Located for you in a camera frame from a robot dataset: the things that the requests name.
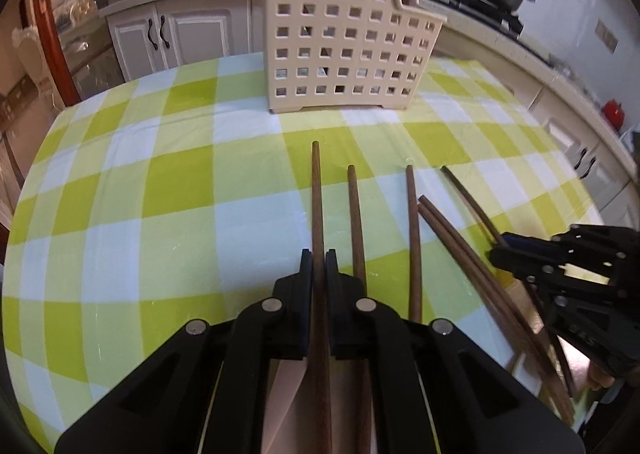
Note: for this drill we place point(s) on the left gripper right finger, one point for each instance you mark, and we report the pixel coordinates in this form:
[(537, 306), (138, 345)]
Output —
[(434, 390)]

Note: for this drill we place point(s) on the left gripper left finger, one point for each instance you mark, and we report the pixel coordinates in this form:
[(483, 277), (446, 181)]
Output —
[(204, 390)]

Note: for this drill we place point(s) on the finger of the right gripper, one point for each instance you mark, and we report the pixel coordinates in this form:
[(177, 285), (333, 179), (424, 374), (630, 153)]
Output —
[(525, 241), (525, 261)]

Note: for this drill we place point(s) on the person's right hand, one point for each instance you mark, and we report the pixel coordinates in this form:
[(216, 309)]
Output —
[(597, 378)]

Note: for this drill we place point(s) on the green checkered tablecloth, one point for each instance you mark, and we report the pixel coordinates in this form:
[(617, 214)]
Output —
[(180, 196)]

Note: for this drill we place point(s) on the black glass gas stove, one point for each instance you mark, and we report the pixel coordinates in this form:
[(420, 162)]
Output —
[(480, 12)]

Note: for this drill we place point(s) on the cream perforated utensil basket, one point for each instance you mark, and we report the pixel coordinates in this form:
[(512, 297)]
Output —
[(341, 53)]

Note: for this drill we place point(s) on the white ornate dining chair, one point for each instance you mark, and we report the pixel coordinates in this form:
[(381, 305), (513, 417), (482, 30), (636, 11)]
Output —
[(27, 45)]

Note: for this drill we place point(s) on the wall outlet right side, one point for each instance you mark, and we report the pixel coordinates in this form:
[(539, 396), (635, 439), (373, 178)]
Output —
[(606, 36)]

